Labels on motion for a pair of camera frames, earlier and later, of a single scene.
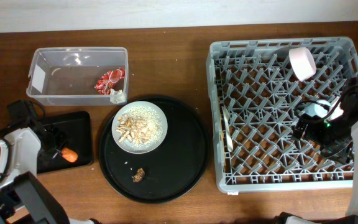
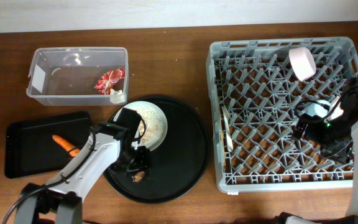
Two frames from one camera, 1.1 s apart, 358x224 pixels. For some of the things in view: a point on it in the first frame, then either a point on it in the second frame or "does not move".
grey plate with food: [139, 127] does not move
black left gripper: [46, 157] → [143, 160]
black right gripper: [341, 150] does not move
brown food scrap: [139, 176] does not move
